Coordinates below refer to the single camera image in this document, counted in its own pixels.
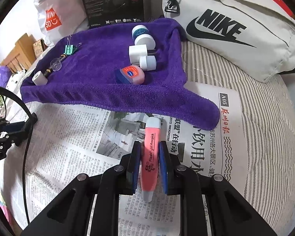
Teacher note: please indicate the striped grey bed quilt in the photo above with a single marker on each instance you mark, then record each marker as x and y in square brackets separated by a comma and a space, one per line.
[268, 122]

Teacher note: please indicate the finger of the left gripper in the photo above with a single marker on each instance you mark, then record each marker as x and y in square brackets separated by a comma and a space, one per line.
[16, 132]
[6, 126]

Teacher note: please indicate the white blue cylindrical bottle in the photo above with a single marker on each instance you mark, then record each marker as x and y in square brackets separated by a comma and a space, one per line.
[141, 36]

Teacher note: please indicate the green binder clip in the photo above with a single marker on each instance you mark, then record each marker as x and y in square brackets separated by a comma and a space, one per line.
[68, 47]
[75, 48]

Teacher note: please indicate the wooden chair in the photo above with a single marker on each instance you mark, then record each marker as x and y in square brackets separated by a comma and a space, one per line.
[21, 56]

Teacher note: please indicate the white power plug adapter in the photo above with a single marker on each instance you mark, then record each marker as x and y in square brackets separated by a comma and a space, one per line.
[135, 52]

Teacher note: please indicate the grey Nike waist bag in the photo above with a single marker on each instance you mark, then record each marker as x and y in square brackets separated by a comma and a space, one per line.
[258, 36]

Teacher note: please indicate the purple plush toy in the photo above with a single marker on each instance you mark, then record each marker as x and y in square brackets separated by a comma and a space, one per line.
[5, 75]

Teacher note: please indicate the black headset box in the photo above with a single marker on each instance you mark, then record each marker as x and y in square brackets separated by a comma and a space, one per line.
[110, 12]

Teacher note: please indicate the brown patterned notebook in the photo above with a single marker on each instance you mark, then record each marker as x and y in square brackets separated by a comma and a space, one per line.
[39, 47]

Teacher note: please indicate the pink highlighter pen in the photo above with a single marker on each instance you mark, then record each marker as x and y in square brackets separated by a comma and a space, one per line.
[149, 159]

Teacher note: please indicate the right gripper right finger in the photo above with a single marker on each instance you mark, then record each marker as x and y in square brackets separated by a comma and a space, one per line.
[209, 205]

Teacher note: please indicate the small white round bottle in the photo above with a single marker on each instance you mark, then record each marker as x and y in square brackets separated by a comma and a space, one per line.
[148, 63]

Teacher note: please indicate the purple towel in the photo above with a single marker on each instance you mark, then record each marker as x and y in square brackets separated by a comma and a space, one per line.
[88, 76]

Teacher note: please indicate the white tape roll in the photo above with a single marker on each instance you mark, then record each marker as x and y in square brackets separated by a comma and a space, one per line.
[39, 79]

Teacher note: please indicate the newspaper sheet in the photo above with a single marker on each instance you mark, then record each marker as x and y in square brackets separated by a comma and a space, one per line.
[68, 140]

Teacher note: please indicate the white black spotted pillow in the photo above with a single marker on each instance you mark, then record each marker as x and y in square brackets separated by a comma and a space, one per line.
[15, 81]

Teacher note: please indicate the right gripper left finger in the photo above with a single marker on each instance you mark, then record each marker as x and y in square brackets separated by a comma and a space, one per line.
[90, 205]

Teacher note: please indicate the Vaseline jar blue lid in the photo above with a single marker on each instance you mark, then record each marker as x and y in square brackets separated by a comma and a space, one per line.
[130, 75]

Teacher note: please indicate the white Miniso plastic bag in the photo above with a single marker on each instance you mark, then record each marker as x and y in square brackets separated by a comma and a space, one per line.
[60, 18]

